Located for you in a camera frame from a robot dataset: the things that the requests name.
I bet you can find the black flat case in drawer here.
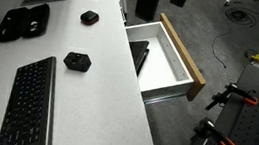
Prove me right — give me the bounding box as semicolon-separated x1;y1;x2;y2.
125;38;152;78

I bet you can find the white drawer with wooden front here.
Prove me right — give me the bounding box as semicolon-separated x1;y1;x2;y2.
116;8;215;110

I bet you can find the open black zipper case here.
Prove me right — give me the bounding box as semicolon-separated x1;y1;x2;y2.
0;0;52;48

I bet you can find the black hexagonal adapter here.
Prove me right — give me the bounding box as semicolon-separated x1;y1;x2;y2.
61;50;94;74

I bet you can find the black earbud case red trim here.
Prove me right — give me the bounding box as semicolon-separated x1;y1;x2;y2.
78;9;101;27

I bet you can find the black keyboard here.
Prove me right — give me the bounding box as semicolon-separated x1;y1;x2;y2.
0;50;65;145

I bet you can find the black orange bar clamp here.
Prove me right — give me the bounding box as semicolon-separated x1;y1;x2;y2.
204;80;259;117
189;115;242;145

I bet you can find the black perforated robot table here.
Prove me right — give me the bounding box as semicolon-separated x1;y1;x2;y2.
180;56;259;145

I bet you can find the black thin cable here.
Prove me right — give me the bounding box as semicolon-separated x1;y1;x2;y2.
208;28;233;70

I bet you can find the black coiled cable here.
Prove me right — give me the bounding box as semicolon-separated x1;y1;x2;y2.
223;6;259;29

